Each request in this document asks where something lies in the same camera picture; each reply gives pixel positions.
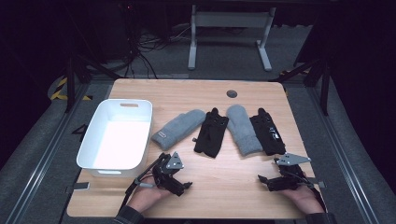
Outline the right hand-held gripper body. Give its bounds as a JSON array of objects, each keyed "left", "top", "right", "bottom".
[{"left": 274, "top": 152, "right": 312, "bottom": 191}]

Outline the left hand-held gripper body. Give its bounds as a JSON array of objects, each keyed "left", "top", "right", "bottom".
[{"left": 151, "top": 151, "right": 185, "bottom": 191}]

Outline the grey sock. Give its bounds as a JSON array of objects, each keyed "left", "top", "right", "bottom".
[{"left": 150, "top": 108, "right": 207, "bottom": 151}]

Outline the grey knit mitten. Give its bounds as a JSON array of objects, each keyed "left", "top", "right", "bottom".
[{"left": 226, "top": 104, "right": 264, "bottom": 157}]

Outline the white plastic bin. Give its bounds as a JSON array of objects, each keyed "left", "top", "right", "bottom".
[{"left": 76, "top": 98, "right": 153, "bottom": 179}]

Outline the person's right hand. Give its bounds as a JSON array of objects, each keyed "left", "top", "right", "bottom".
[{"left": 281, "top": 183, "right": 325, "bottom": 215}]

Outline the person's left hand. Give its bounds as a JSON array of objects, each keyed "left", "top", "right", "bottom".
[{"left": 127, "top": 178, "right": 171, "bottom": 214}]

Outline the black tripod stand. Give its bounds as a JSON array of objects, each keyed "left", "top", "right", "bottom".
[
  {"left": 64, "top": 54, "right": 122, "bottom": 114},
  {"left": 269, "top": 57, "right": 332, "bottom": 117}
]

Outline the yellow black hazard tape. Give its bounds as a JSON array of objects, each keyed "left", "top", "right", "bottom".
[{"left": 49, "top": 77, "right": 93, "bottom": 102}]

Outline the aluminium floor rail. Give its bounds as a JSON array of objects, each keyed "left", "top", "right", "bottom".
[
  {"left": 306, "top": 87, "right": 381, "bottom": 224},
  {"left": 4, "top": 83, "right": 92, "bottom": 224}
]

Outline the bundle of black floor cables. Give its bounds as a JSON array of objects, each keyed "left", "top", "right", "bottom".
[{"left": 118, "top": 3, "right": 194, "bottom": 78}]

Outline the white metal desk frame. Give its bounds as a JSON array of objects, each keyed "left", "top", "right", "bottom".
[{"left": 187, "top": 4, "right": 277, "bottom": 72}]

